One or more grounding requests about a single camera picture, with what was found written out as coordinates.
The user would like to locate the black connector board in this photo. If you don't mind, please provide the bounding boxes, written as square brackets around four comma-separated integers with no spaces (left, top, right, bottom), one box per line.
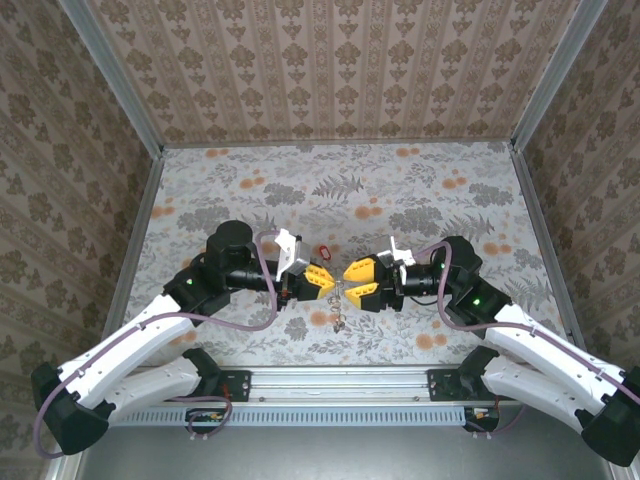
[462,406,502,432]
[184,407,225,434]

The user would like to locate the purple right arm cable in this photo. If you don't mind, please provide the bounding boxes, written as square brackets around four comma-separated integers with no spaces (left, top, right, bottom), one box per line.
[412,241,640,406]

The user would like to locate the aluminium table side rail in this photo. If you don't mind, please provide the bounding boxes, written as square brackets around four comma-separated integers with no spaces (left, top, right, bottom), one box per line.
[102,149,165,342]
[509,144,587,342]

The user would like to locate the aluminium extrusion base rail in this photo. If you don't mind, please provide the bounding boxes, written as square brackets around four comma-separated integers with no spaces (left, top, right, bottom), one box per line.
[219,367,432,404]

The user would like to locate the grey slotted cable duct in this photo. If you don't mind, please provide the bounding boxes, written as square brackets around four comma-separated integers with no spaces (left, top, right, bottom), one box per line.
[112,403,467,429]

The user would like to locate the aluminium table end rail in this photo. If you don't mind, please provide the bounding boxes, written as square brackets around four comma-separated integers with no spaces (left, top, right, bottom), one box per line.
[162,138,516,149]

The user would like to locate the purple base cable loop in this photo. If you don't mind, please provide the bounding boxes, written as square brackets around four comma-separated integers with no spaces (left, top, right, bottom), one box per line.
[464,399,527,442]
[167,394,234,444]

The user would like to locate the aluminium frame post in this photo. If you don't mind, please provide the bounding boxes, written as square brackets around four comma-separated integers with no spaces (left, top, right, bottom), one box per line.
[511,0,609,152]
[57,0,166,157]

